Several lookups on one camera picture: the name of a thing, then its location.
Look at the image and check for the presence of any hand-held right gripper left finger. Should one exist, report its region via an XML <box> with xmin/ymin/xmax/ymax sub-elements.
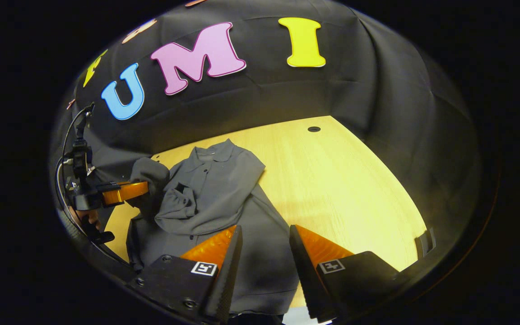
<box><xmin>127</xmin><ymin>225</ymin><xmax>244</xmax><ymax>323</ymax></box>

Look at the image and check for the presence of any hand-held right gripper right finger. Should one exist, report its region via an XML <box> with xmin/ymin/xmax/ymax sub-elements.
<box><xmin>289</xmin><ymin>224</ymin><xmax>400</xmax><ymax>323</ymax></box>

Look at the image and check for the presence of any grey button-up shirt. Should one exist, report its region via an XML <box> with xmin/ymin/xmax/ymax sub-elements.
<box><xmin>126</xmin><ymin>139</ymin><xmax>301</xmax><ymax>316</ymax></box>

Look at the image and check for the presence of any black table edge bracket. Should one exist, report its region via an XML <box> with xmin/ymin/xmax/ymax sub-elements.
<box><xmin>414</xmin><ymin>228</ymin><xmax>436</xmax><ymax>259</ymax></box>

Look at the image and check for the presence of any black backdrop cloth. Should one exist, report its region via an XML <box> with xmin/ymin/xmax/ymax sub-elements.
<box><xmin>50</xmin><ymin>0</ymin><xmax>484</xmax><ymax>217</ymax></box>

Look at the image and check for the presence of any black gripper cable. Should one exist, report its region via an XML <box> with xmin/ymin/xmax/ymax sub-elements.
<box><xmin>55</xmin><ymin>105</ymin><xmax>93</xmax><ymax>226</ymax></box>

